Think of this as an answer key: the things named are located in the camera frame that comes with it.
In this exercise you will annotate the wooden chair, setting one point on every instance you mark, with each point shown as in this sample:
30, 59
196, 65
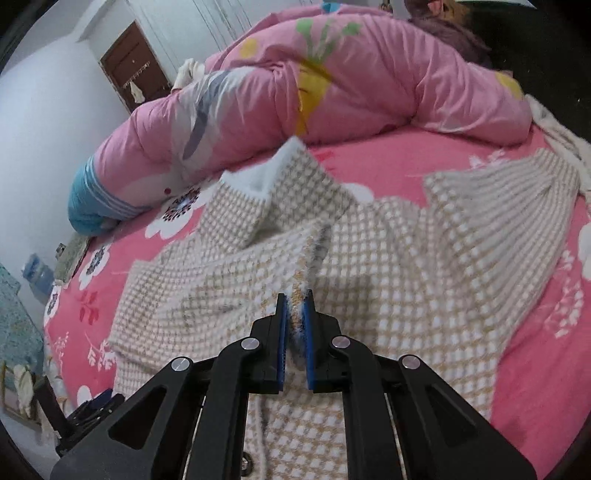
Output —
23, 392

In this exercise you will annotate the cream fleece blanket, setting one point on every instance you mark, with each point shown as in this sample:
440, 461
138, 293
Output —
568, 143

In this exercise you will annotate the pink printed quilt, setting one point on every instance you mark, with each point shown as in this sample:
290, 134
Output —
369, 78

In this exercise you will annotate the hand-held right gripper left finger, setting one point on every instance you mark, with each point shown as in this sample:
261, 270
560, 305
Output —
280, 341

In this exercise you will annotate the black padded headboard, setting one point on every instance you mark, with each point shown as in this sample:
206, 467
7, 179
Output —
531, 41

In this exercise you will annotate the pink floral bed sheet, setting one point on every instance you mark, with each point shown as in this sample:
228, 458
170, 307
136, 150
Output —
545, 378

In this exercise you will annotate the brown wooden door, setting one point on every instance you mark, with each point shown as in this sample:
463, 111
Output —
131, 55

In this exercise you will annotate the blue water bottle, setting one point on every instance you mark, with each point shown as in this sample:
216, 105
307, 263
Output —
39, 277

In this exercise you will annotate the teal patterned cloth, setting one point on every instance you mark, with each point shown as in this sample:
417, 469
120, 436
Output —
14, 323

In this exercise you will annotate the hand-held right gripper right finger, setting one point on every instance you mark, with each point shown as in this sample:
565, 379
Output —
310, 346

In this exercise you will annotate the white wardrobe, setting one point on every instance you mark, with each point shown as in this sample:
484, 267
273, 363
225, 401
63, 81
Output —
184, 27

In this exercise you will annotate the beige white checked knit sweater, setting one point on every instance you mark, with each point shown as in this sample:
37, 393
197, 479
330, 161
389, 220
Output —
415, 277

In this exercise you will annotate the green patterned mat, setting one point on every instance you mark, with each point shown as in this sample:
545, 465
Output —
69, 258

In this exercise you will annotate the white cloth hanging on door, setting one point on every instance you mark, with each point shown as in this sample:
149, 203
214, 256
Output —
136, 93

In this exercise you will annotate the white crumpled cloth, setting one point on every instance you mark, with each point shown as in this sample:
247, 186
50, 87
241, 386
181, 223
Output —
188, 74

